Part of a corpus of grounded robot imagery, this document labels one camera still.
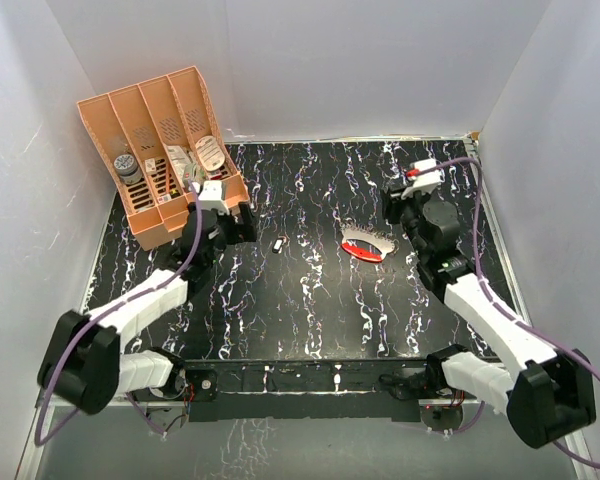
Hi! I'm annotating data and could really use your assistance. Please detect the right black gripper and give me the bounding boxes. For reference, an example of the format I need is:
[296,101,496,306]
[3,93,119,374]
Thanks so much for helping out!
[382,183,431,260]

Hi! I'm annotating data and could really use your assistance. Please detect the red keyring with keys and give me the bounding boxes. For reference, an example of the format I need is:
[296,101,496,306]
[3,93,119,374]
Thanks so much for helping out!
[340,224,397,264]

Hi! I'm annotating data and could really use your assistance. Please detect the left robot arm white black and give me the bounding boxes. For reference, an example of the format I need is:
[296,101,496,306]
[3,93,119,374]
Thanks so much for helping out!
[37,202,257,415]

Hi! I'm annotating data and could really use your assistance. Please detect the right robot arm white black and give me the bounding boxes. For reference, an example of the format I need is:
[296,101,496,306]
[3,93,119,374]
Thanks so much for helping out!
[382,186,596,449]

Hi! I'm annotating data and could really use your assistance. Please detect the white small boxes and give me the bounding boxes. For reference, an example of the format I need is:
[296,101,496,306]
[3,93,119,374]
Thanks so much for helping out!
[165,145,206,192]

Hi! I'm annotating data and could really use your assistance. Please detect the oval white tin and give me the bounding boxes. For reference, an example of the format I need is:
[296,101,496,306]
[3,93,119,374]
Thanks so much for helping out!
[195,135,226,172]

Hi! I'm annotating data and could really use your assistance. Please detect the small red-white box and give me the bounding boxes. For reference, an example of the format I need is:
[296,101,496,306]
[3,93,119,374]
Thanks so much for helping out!
[144,158,164,176]

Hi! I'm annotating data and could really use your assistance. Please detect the peach desk organizer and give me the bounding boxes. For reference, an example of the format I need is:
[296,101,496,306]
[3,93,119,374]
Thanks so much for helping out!
[77,66,227,250]

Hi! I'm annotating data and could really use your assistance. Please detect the grey round jar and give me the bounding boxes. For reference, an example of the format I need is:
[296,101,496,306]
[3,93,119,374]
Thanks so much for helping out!
[113,153,143,186]

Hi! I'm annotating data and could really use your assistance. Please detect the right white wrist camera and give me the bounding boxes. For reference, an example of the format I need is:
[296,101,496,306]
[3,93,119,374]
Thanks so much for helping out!
[399,159,443,200]

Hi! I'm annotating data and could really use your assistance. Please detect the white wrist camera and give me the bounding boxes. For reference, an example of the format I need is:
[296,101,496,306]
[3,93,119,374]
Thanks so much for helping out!
[399,159,443,200]
[192,180,230,215]

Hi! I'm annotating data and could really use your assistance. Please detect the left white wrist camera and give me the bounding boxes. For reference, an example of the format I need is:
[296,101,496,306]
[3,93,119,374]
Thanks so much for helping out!
[192,180,230,215]

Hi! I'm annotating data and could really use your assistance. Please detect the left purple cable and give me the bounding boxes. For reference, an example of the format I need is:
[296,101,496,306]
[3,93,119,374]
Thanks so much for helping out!
[33,183,206,447]

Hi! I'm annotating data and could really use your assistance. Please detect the purple cable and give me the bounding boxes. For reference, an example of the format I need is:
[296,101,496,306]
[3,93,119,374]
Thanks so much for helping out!
[414,156,600,470]
[33,183,206,447]

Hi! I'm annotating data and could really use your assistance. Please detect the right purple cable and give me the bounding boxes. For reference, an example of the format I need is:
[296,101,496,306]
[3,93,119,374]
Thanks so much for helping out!
[414,156,600,470]

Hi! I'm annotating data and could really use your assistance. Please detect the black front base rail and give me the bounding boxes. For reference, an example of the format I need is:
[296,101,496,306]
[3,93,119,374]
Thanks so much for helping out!
[182,358,486,424]

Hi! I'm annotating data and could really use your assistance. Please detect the aluminium frame rail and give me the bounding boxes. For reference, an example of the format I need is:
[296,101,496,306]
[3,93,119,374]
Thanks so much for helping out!
[17,362,599,480]

